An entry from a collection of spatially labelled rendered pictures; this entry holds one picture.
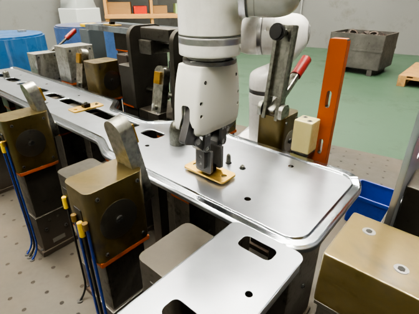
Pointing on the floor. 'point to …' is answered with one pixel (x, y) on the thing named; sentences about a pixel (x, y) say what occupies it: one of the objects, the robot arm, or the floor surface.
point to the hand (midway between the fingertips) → (209, 156)
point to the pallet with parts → (412, 73)
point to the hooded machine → (78, 11)
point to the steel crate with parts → (369, 48)
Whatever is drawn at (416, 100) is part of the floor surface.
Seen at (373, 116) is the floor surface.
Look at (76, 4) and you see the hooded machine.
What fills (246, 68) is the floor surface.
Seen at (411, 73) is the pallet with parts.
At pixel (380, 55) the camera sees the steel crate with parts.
